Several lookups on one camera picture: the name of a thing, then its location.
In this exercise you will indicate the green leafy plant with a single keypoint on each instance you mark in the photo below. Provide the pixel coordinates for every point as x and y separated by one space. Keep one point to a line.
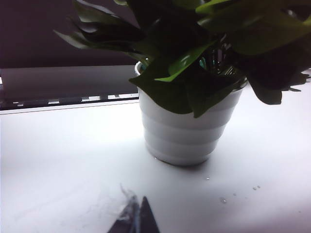
170 36

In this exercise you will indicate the white ribbed plant pot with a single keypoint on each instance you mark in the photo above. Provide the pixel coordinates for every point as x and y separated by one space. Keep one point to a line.
184 136

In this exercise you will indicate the dark purple desk partition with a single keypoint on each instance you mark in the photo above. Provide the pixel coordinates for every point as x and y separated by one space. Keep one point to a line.
36 36

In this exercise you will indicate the teal plant label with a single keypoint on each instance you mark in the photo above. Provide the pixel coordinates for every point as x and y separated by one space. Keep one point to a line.
201 64

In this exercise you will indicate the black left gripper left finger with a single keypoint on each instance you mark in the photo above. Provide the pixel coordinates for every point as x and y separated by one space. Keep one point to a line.
128 223

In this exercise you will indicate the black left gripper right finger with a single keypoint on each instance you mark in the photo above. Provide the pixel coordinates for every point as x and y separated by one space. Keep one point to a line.
148 221

